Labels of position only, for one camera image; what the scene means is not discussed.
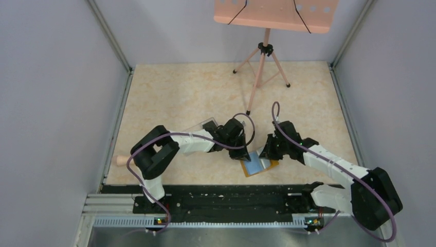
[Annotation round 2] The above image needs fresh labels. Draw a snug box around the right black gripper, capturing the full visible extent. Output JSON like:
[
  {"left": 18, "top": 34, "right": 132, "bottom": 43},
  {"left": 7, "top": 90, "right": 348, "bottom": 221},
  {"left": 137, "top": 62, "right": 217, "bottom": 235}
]
[{"left": 259, "top": 133, "right": 289, "bottom": 161}]

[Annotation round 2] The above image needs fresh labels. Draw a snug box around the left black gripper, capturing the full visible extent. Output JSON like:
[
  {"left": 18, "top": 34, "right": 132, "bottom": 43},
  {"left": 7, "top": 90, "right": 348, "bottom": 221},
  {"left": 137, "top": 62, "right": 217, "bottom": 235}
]
[{"left": 225, "top": 133, "right": 251, "bottom": 162}]

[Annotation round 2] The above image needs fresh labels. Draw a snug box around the orange leather card holder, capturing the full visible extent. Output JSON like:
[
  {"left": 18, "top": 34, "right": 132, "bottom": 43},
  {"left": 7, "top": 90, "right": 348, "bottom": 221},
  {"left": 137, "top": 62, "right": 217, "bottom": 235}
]
[{"left": 240, "top": 147, "right": 279, "bottom": 177}]

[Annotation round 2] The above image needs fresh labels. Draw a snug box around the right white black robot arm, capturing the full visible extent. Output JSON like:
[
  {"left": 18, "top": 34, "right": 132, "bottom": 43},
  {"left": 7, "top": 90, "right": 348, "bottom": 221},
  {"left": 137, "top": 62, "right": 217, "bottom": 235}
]
[{"left": 260, "top": 121, "right": 403, "bottom": 231}]

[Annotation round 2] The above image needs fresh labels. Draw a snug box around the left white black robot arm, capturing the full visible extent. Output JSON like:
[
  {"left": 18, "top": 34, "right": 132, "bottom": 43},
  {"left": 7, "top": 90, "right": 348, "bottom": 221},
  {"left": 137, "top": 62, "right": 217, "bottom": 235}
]
[{"left": 130, "top": 118, "right": 251, "bottom": 213}]

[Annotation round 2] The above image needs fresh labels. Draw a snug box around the clear plastic card box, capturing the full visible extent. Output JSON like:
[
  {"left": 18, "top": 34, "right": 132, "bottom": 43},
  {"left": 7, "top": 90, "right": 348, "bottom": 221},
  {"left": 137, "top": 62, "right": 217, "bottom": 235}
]
[{"left": 182, "top": 117, "right": 219, "bottom": 157}]

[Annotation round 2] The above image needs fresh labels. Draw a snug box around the pink music stand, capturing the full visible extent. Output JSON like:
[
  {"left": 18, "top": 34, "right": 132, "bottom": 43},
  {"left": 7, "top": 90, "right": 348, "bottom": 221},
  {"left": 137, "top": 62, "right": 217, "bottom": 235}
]
[{"left": 213, "top": 0, "right": 339, "bottom": 115}]

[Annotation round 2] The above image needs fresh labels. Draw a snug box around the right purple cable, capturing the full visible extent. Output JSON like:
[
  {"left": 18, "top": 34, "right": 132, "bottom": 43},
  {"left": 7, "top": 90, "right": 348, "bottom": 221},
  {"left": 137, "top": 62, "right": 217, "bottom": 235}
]
[{"left": 271, "top": 101, "right": 398, "bottom": 243}]

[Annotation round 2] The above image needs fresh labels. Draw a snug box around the purple cable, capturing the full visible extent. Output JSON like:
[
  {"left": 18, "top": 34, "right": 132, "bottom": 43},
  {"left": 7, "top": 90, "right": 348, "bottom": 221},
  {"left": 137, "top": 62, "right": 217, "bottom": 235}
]
[
  {"left": 126, "top": 113, "right": 256, "bottom": 236},
  {"left": 271, "top": 101, "right": 398, "bottom": 243}
]

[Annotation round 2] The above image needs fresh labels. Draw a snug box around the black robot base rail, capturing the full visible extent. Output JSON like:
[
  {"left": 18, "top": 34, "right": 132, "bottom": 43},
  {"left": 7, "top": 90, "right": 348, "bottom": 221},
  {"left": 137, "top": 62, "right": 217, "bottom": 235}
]
[{"left": 101, "top": 184, "right": 348, "bottom": 225}]

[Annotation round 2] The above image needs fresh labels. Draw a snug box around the white slotted cable duct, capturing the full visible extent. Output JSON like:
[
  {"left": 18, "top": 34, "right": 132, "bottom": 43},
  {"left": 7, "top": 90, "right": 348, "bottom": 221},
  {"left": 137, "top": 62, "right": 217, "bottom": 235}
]
[{"left": 94, "top": 216, "right": 321, "bottom": 228}]

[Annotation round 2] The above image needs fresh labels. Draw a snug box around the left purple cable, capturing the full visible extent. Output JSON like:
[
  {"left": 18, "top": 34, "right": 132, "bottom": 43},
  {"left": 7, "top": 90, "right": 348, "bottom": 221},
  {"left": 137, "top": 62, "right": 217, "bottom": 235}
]
[{"left": 126, "top": 113, "right": 256, "bottom": 236}]

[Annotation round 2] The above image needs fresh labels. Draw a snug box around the wooden handle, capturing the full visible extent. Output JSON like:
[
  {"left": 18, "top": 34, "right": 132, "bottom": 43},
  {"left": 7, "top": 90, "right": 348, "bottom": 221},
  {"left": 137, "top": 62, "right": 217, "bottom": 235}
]
[{"left": 114, "top": 155, "right": 130, "bottom": 166}]

